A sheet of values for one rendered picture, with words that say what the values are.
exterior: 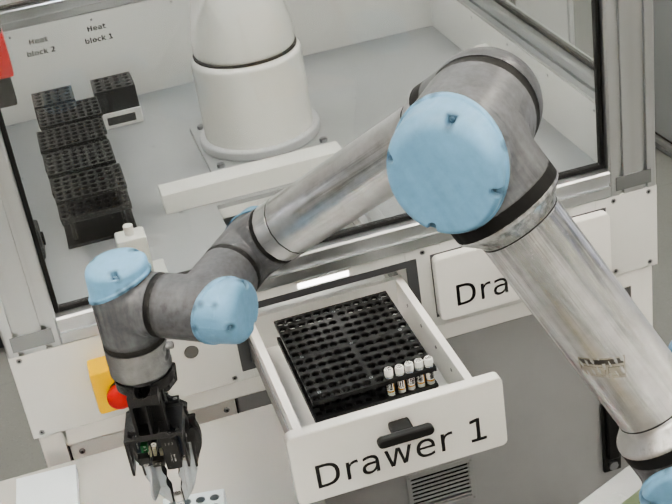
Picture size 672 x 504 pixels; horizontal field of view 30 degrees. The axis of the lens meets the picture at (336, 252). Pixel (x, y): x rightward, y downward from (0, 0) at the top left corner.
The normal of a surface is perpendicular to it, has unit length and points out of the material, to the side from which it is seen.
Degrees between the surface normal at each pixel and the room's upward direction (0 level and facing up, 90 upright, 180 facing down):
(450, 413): 90
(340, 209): 107
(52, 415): 90
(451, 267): 90
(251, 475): 0
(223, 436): 0
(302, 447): 90
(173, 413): 0
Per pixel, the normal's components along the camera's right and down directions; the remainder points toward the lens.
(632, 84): 0.28, 0.44
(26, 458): -0.14, -0.86
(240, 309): 0.92, 0.06
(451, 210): -0.42, 0.42
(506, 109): 0.65, -0.47
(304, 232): -0.11, 0.74
